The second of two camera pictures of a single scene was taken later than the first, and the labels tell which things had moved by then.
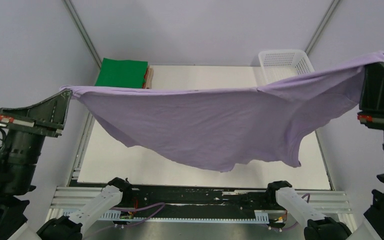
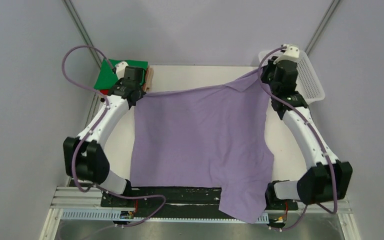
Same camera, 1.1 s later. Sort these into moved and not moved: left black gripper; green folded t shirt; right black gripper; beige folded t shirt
Moved: left black gripper; right black gripper
Not moved: beige folded t shirt; green folded t shirt
